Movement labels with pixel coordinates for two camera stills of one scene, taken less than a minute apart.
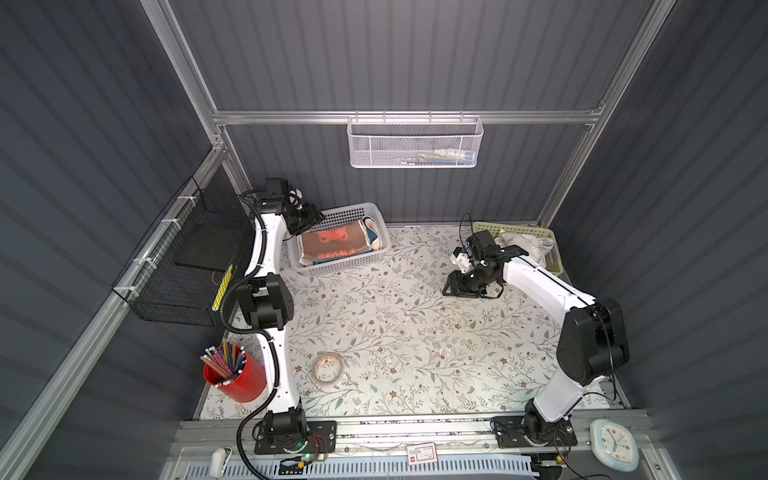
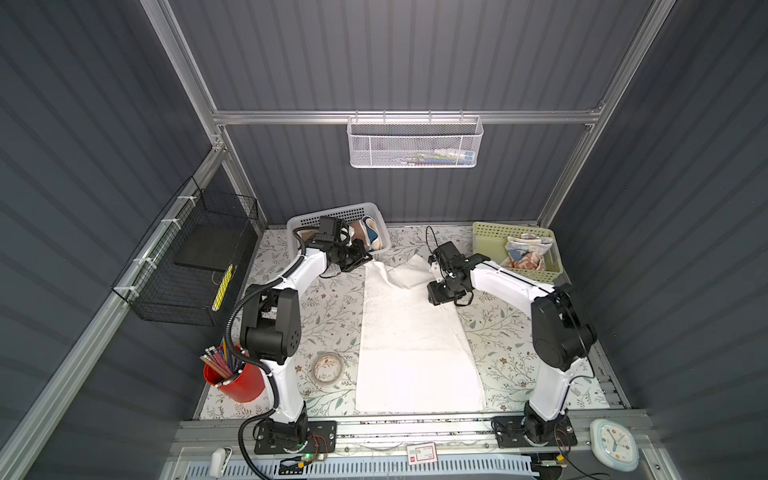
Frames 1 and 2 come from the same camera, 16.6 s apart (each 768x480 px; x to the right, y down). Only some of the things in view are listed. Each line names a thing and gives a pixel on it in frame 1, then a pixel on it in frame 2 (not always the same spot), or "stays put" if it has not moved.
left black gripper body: (302, 218) -> (349, 256)
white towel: (538, 248) -> (413, 353)
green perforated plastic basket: (553, 260) stays put
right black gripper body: (470, 283) -> (443, 291)
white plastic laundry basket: (338, 217) stays put
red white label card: (424, 453) stays put
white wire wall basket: (416, 142) stays put
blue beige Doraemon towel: (373, 235) stays put
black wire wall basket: (183, 277) stays put
